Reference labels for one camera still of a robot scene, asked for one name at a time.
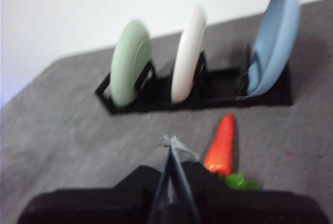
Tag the orange carrot with green leaves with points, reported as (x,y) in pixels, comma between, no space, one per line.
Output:
(221,151)

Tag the blue round plate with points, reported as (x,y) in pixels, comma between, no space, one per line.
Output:
(273,39)

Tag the beige round plate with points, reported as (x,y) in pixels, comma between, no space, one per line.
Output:
(187,57)

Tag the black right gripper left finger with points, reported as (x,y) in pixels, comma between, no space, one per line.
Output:
(91,205)

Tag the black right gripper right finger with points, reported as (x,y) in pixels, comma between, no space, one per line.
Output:
(247,208)

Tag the pale green round plate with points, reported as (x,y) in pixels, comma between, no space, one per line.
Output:
(127,65)

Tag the black plate rack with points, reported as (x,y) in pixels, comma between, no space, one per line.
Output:
(182,106)

